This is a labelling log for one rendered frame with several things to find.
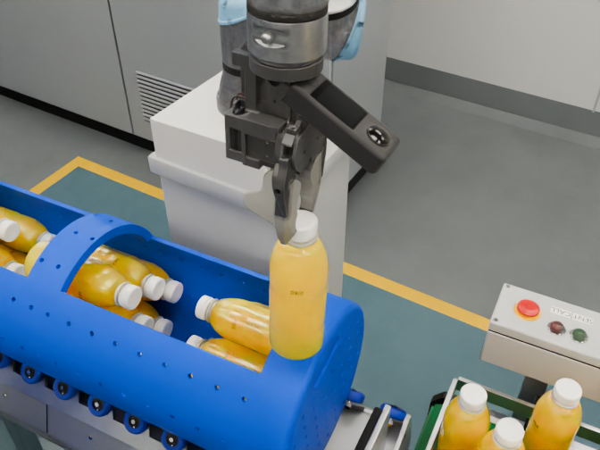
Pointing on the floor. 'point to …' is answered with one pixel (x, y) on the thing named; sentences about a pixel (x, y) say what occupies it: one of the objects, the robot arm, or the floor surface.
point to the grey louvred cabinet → (145, 60)
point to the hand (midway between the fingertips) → (300, 224)
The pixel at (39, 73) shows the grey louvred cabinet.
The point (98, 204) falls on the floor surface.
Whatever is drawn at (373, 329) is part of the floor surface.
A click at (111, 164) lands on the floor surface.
